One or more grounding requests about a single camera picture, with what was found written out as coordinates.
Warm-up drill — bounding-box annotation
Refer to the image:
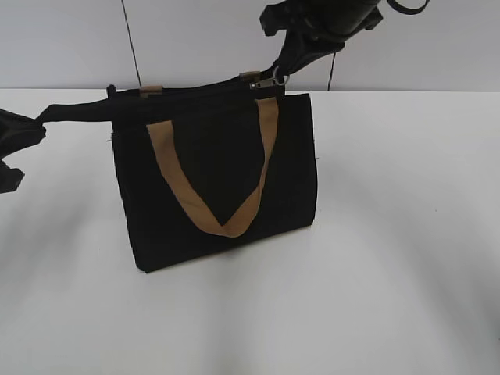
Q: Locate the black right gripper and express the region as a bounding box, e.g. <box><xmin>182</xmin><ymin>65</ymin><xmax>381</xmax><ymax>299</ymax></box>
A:
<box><xmin>259</xmin><ymin>0</ymin><xmax>383</xmax><ymax>77</ymax></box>

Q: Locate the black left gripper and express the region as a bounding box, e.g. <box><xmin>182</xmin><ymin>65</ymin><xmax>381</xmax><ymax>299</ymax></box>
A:
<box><xmin>0</xmin><ymin>109</ymin><xmax>46</xmax><ymax>194</ymax></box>

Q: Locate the black canvas tote bag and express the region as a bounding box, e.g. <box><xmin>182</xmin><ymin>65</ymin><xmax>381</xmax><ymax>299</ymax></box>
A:
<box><xmin>38</xmin><ymin>72</ymin><xmax>318</xmax><ymax>273</ymax></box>

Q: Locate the silver metal zipper pull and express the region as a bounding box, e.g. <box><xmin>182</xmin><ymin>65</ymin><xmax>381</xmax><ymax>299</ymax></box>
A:
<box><xmin>249</xmin><ymin>66</ymin><xmax>291</xmax><ymax>90</ymax></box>

